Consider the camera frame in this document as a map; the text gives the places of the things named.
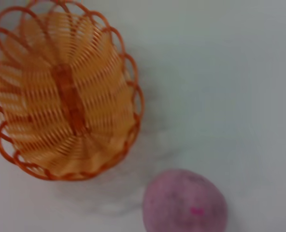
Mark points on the pink peach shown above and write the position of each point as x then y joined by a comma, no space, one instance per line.
184,203

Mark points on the orange woven plastic basket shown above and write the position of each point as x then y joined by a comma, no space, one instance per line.
61,96

